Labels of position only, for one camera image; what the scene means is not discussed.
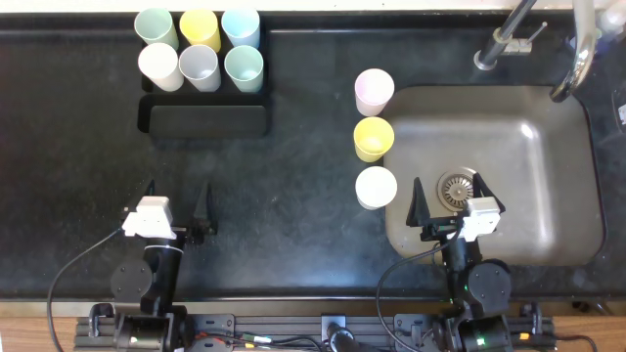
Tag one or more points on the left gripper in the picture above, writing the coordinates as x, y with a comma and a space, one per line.
198, 232

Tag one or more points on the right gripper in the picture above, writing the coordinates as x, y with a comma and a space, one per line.
437, 229

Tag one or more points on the white cup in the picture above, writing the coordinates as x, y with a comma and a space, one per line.
375, 187
157, 61

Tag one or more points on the yellow cup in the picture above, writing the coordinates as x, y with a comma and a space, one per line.
373, 137
198, 24

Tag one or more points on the pink cup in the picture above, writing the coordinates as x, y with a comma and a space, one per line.
374, 85

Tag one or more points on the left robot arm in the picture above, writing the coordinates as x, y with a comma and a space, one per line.
166, 269

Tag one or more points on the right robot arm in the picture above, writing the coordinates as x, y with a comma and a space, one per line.
486, 286

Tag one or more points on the steel sink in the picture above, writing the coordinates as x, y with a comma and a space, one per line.
513, 161

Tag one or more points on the black tray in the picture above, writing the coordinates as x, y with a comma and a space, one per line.
205, 122

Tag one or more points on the grey cup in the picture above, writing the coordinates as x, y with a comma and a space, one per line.
198, 61

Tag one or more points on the green cup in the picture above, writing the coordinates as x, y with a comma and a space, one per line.
154, 24
243, 63

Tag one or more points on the blue cup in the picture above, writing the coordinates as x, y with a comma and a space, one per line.
239, 22

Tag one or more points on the steel tap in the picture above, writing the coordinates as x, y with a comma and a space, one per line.
584, 49

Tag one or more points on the blue soap bottle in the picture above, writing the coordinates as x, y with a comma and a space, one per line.
612, 19

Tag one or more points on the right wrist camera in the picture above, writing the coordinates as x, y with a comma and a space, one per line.
479, 217

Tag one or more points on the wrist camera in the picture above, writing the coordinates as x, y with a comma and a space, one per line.
479, 217
149, 217

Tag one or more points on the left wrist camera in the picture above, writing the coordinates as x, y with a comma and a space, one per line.
149, 217

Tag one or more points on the mounting rail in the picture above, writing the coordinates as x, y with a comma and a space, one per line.
283, 325

